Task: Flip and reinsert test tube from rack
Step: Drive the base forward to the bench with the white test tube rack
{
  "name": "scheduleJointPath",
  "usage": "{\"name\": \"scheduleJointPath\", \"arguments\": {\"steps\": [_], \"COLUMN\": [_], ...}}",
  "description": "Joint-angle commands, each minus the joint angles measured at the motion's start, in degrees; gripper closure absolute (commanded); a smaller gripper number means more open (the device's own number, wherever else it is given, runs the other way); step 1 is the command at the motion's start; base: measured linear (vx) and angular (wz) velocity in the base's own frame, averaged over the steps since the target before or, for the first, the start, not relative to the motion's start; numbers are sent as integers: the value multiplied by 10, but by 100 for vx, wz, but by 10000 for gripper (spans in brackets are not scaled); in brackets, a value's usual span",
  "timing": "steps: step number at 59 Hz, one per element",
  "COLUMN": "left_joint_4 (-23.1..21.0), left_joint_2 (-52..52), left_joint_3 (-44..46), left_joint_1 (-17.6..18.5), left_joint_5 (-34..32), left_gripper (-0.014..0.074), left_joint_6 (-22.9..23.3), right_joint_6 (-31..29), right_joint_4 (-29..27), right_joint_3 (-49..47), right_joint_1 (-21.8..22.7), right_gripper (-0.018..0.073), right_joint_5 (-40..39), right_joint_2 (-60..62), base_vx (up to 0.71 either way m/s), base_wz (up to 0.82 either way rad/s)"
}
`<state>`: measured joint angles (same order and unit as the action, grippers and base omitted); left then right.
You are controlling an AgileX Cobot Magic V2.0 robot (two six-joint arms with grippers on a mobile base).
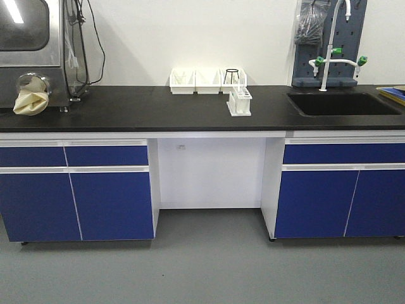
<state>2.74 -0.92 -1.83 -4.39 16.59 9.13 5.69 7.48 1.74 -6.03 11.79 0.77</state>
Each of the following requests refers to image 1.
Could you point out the white lab faucet green knobs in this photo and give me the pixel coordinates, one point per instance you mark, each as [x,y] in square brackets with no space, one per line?
[341,65]

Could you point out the white test tube rack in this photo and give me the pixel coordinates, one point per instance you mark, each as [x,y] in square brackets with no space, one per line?
[239,103]

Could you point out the middle white plastic bin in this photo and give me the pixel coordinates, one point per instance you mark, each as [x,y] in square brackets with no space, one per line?
[208,81]

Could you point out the left blue cabinet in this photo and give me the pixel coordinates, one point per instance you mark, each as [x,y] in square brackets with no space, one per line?
[79,190]

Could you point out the blue yellow tray stack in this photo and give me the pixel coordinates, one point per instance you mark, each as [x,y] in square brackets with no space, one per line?
[395,93]

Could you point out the left white plastic bin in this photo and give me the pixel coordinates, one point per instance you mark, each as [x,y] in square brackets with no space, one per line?
[182,81]

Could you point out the right blue cabinet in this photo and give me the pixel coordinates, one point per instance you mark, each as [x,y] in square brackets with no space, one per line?
[340,190]

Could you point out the right white plastic bin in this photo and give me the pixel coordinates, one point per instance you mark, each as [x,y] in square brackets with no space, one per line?
[225,88]

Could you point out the stainless steel glove box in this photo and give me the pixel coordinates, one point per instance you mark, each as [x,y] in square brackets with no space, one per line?
[43,39]

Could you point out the plastic bag of black pegs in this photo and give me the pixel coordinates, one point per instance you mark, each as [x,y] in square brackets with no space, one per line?
[311,23]

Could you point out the cream rubber glove sleeve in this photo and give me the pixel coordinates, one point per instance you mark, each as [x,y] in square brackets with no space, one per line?
[32,98]

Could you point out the black lab sink basin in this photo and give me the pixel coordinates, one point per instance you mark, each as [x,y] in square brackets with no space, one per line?
[340,104]

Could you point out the black wire tripod stand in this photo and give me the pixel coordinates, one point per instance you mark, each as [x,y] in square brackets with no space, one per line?
[231,76]

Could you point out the blue cabinet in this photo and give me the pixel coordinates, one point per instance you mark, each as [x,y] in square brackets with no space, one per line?
[79,190]
[340,190]

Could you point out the white plastic bin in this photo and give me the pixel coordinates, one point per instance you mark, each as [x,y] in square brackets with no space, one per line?
[208,81]
[225,88]
[182,81]

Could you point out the blue grey pegboard drying rack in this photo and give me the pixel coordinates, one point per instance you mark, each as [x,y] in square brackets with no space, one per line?
[302,75]

